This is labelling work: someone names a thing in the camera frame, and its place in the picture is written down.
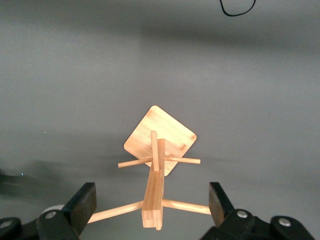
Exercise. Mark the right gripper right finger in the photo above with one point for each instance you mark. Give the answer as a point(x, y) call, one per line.
point(220, 202)

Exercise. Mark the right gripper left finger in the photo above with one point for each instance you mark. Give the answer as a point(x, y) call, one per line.
point(80, 205)

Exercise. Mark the wooden cup rack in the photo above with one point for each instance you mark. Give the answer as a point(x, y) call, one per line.
point(160, 135)

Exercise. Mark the dark grey table mat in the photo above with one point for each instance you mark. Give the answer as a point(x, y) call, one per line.
point(75, 87)

